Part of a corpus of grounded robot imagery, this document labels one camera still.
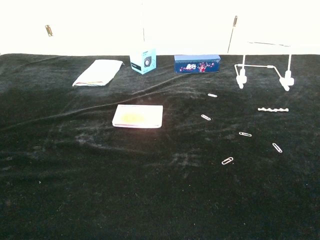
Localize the light blue cube box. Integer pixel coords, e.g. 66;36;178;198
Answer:
129;48;157;75

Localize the white bead strip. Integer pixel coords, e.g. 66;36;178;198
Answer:
257;107;290;113

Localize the woven folding screen panel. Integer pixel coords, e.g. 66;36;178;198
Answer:
0;0;51;56
142;0;237;57
47;0;145;61
227;0;320;56

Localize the clear flat plastic box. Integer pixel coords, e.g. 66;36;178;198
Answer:
111;104;164;130

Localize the dark blue rectangular box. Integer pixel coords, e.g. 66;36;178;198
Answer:
173;54;222;75

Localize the white wire book stand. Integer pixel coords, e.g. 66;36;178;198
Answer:
233;41;295;92

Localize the black velvet tablecloth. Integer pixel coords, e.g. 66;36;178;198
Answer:
0;52;320;240

